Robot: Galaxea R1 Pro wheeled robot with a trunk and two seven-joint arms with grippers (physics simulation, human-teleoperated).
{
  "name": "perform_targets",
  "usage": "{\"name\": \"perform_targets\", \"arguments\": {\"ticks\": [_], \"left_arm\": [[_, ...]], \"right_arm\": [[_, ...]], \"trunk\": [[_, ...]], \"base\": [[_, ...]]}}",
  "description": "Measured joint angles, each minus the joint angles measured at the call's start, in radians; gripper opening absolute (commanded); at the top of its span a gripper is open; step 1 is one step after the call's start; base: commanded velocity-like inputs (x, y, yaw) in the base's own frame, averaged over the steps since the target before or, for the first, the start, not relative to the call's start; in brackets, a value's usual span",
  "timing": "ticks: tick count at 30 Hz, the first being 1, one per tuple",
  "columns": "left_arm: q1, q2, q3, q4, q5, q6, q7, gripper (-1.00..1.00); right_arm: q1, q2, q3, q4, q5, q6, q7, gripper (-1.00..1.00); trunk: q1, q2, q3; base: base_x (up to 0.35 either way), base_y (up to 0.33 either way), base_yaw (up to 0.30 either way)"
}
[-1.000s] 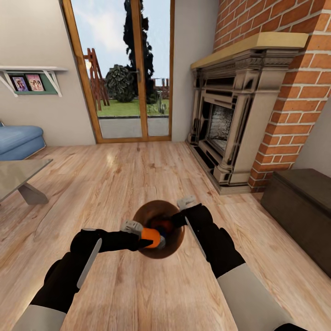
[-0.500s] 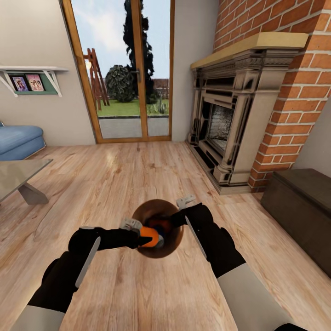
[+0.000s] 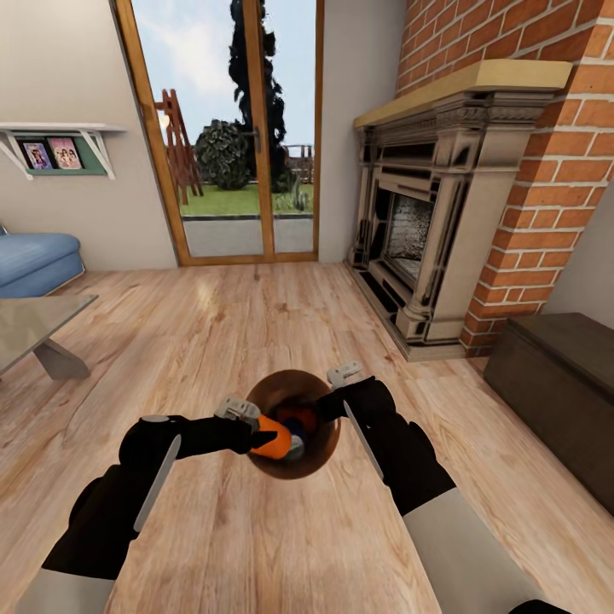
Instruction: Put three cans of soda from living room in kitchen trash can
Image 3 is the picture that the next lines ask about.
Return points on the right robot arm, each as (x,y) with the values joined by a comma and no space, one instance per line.
(469,569)

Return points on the shelf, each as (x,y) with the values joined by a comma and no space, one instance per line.
(86,136)

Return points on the trash can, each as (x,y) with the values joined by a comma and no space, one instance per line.
(295,388)

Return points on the can of soda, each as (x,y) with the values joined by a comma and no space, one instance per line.
(276,448)
(298,439)
(306,415)

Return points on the countertop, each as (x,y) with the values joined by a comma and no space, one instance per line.
(485,75)

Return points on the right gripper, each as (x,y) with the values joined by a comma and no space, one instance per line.
(329,406)

